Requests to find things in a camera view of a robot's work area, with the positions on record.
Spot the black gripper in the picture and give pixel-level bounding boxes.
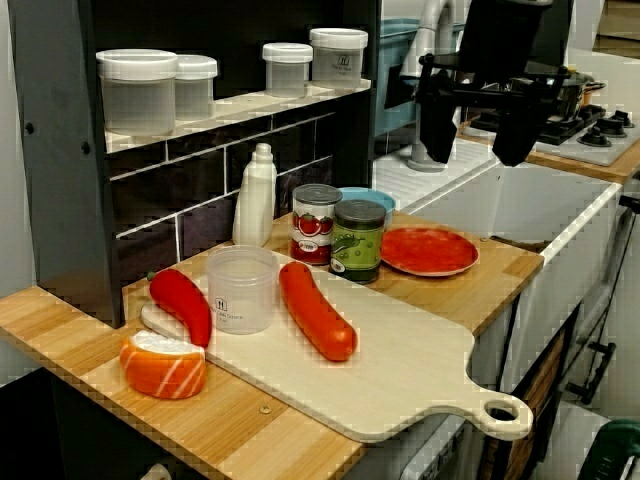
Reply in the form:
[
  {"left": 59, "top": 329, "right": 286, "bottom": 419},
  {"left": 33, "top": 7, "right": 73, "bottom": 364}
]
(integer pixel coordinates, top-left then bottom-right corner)
[{"left": 417, "top": 0, "right": 571, "bottom": 168}]

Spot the light blue bowl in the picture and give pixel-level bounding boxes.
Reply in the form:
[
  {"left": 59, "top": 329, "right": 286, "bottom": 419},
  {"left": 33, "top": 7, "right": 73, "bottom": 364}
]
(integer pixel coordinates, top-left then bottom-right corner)
[{"left": 338, "top": 186, "right": 397, "bottom": 224}]

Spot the red orange plate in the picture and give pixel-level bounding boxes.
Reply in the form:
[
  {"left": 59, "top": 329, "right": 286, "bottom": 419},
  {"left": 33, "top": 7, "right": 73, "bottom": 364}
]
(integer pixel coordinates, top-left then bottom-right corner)
[{"left": 380, "top": 227, "right": 480, "bottom": 277}]

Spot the grey toy faucet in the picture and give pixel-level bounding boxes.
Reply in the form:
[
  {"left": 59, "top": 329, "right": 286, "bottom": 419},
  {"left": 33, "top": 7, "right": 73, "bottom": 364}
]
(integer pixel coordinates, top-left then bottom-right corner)
[{"left": 399, "top": 0, "right": 474, "bottom": 174}]

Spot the black stove burner grate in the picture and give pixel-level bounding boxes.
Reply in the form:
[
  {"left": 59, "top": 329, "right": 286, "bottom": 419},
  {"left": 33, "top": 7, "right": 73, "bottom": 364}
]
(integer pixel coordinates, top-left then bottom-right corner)
[{"left": 469, "top": 103, "right": 607, "bottom": 147}]

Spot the stainless steel pot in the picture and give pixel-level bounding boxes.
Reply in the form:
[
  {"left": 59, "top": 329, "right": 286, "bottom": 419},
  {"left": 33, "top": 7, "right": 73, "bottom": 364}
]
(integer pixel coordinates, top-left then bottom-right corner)
[{"left": 557, "top": 73, "right": 607, "bottom": 120}]

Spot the white toy sink unit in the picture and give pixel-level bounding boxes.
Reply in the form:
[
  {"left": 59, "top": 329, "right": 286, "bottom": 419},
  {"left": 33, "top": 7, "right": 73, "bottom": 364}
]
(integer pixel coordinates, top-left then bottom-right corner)
[{"left": 372, "top": 137, "right": 626, "bottom": 401}]

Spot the blue plastic bin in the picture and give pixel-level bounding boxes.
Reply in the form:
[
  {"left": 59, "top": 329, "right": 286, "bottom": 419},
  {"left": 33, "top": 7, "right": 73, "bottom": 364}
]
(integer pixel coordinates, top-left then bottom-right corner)
[{"left": 374, "top": 17, "right": 469, "bottom": 139}]

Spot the black stove knob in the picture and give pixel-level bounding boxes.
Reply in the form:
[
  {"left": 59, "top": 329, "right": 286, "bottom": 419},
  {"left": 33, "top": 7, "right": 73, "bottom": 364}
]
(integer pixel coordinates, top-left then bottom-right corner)
[
  {"left": 601, "top": 109, "right": 635, "bottom": 139},
  {"left": 577, "top": 125, "right": 612, "bottom": 149}
]

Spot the grey stove top panel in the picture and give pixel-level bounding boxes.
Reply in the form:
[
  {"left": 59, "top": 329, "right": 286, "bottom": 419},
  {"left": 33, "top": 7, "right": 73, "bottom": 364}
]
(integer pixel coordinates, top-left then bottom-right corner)
[{"left": 459, "top": 102, "right": 640, "bottom": 169}]

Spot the tall clear jar white lid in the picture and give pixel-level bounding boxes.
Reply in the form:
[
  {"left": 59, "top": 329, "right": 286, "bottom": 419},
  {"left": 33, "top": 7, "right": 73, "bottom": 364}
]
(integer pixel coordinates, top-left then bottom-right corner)
[{"left": 308, "top": 27, "right": 369, "bottom": 86}]

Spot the green pea print can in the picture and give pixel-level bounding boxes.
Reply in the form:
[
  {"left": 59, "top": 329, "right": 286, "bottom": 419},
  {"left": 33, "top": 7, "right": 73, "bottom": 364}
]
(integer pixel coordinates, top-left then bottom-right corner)
[{"left": 328, "top": 198, "right": 388, "bottom": 285}]

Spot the tomato print can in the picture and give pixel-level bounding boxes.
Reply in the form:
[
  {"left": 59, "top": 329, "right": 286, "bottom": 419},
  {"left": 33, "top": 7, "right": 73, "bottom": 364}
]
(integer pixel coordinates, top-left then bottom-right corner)
[{"left": 291, "top": 183, "right": 344, "bottom": 266}]

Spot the small clear jar white lid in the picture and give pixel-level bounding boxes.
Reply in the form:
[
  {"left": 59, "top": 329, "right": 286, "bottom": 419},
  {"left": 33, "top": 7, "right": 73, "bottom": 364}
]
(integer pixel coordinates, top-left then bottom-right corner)
[{"left": 262, "top": 42, "right": 314, "bottom": 98}]

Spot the white plastic bottle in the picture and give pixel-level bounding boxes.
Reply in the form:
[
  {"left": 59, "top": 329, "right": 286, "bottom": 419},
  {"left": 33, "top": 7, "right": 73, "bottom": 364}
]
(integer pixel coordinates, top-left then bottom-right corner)
[{"left": 232, "top": 142, "right": 278, "bottom": 247}]

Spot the light wooden cutting board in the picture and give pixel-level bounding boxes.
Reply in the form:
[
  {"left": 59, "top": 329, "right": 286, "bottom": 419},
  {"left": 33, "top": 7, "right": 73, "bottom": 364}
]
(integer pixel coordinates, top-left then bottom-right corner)
[{"left": 140, "top": 252, "right": 534, "bottom": 442}]

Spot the orange toy sausage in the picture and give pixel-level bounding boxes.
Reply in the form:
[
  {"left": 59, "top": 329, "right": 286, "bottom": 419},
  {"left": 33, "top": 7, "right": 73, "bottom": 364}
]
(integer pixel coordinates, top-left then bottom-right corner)
[{"left": 278, "top": 261, "right": 357, "bottom": 363}]

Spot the light wooden shelf board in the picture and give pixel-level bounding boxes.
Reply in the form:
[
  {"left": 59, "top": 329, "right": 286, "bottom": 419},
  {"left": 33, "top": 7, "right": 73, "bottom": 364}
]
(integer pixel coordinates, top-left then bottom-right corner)
[{"left": 104, "top": 77, "right": 374, "bottom": 156}]

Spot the dark tile backsplash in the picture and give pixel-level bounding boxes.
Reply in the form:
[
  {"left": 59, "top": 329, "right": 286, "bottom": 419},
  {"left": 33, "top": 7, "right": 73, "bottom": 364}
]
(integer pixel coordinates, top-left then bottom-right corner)
[{"left": 107, "top": 112, "right": 336, "bottom": 281}]

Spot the clear plastic cup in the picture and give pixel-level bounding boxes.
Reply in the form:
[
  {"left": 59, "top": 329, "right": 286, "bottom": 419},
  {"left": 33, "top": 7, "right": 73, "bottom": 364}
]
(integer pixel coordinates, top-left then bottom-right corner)
[{"left": 205, "top": 244, "right": 280, "bottom": 335}]

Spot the grey dishwasher control panel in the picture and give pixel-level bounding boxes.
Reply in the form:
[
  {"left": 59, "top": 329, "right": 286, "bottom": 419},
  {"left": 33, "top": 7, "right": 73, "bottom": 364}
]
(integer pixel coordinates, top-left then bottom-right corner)
[{"left": 399, "top": 414, "right": 481, "bottom": 480}]

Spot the red toy chili pepper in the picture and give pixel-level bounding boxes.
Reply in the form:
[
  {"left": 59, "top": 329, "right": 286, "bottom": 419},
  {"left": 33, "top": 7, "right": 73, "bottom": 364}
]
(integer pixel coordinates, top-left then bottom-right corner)
[{"left": 146, "top": 268, "right": 214, "bottom": 350}]

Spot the large clear jar white lid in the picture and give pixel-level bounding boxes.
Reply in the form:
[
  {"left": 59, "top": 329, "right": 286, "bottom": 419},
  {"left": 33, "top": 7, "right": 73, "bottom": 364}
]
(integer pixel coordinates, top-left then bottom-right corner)
[{"left": 95, "top": 48, "right": 180, "bottom": 137}]

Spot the dark green tool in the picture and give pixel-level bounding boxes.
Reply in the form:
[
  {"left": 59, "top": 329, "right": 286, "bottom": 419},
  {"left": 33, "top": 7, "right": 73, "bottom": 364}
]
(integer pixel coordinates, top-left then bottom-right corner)
[{"left": 592, "top": 418, "right": 640, "bottom": 480}]

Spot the salmon sushi toy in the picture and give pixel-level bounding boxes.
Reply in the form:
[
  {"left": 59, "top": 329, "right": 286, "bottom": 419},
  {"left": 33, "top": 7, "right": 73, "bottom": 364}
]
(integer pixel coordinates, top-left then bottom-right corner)
[{"left": 118, "top": 329, "right": 208, "bottom": 400}]

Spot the black oven door handle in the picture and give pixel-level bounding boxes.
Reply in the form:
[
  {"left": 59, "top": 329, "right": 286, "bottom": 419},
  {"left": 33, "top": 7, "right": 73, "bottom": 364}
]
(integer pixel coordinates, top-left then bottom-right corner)
[{"left": 564, "top": 342, "right": 617, "bottom": 405}]

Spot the dark grey shelf unit frame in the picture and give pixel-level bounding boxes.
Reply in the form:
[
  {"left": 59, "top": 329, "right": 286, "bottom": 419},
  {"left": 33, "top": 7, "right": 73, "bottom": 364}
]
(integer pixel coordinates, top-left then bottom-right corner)
[{"left": 9, "top": 0, "right": 384, "bottom": 330}]

